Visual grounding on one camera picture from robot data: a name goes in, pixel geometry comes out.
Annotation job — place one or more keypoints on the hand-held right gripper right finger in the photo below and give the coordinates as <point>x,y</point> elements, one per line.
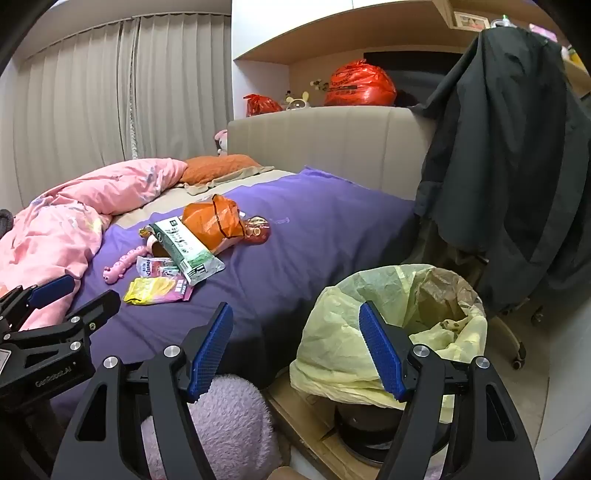
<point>381,350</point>

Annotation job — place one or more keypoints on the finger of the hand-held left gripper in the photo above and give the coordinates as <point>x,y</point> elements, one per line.
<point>99,309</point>
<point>53,291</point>

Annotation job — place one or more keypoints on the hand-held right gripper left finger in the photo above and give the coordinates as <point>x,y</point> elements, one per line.
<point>210,355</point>

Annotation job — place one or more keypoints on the yellow snack packet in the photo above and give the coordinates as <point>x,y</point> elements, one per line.
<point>143,291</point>

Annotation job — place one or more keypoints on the white pink snack packet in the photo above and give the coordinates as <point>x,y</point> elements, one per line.
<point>154,266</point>

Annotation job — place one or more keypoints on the black trash bin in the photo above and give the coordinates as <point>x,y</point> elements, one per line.
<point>369,429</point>

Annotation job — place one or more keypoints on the green white tissue packet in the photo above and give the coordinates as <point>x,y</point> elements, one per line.
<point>184,249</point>

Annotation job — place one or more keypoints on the orange snack bag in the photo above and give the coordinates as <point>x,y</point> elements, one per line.
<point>212,226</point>

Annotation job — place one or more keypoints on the red paper cup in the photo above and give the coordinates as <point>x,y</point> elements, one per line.
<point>257,230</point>

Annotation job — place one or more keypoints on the pink caterpillar toy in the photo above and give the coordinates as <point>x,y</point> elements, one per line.
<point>122,265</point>

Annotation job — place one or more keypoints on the lilac fluffy cloth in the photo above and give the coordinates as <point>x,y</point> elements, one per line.
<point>231,424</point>

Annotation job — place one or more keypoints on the pink duvet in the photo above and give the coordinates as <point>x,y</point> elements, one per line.
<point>69,217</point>

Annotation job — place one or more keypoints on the brown plastic bag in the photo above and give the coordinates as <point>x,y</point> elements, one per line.
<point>438,290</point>

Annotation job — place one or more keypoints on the grey fuzzy cloth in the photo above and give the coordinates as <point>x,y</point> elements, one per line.
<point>4,221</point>

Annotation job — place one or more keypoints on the flat cardboard sheet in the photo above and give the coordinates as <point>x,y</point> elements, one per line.
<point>304,429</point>

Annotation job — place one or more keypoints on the white office chair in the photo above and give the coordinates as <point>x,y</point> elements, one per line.
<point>508,332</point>

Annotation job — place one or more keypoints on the purple blanket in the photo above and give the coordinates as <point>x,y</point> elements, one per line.
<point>300,240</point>

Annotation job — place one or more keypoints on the beige bed sheet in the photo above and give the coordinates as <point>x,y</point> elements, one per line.
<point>184,196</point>

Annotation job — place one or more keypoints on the orange pillow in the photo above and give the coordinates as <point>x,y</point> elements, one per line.
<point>217,167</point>

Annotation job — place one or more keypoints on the grey pleated curtain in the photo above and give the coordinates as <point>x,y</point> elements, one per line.
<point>83,92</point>

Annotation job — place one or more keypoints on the pink plush toy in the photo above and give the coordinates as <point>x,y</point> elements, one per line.
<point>221,141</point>

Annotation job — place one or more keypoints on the beige bed headboard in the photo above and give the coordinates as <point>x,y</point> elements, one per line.
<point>323,143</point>

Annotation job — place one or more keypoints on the dark grey jacket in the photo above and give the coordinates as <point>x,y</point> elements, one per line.
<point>498,161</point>

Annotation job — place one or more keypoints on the small red plastic bag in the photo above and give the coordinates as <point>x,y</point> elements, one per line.
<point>261,105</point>

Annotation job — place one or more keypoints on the white rabbit toy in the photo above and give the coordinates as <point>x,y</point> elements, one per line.
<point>298,102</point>

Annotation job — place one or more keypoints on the large red plastic bag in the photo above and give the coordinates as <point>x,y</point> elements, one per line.
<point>360,85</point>

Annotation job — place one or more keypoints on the small flower decoration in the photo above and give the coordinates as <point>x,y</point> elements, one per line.
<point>318,84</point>

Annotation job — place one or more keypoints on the yellow green toy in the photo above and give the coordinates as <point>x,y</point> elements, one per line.
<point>575,54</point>

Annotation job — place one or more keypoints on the pink box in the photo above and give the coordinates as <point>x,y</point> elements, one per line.
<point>542,28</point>

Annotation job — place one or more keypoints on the wooden wall shelf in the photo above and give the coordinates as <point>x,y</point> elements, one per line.
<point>346,39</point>

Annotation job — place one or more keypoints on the photo frame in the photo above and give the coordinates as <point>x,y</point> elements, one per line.
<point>471,19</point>

